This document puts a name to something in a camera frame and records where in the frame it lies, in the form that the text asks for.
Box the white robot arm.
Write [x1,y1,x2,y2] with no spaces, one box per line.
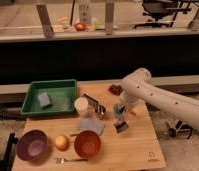
[120,68,199,131]

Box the black office chair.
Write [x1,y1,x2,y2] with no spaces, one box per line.
[134,0,199,29]

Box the grey folded cloth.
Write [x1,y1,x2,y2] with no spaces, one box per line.
[76,117,105,135]

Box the white plastic cup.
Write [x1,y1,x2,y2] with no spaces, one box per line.
[74,97,88,117]

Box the blue sponge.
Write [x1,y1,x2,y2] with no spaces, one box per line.
[37,93,51,109]

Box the wooden board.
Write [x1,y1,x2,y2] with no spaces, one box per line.
[12,83,165,171]

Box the black dish brush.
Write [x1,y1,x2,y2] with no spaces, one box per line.
[114,104,128,133]

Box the purple bowl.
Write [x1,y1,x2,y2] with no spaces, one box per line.
[16,130,48,161]

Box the red fruit on shelf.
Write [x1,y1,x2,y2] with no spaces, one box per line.
[74,22,87,31]

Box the green plastic tray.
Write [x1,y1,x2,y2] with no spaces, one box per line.
[21,79,77,118]

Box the blue plastic cup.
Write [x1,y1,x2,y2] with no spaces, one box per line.
[113,104,122,119]

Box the black clamp mount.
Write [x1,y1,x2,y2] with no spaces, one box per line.
[168,121,193,138]

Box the orange bowl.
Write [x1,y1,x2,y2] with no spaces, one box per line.
[74,130,101,159]

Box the yellow apple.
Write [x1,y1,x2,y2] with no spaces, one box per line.
[55,135,69,151]

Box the silver fork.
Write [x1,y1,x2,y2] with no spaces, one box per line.
[55,158,88,164]

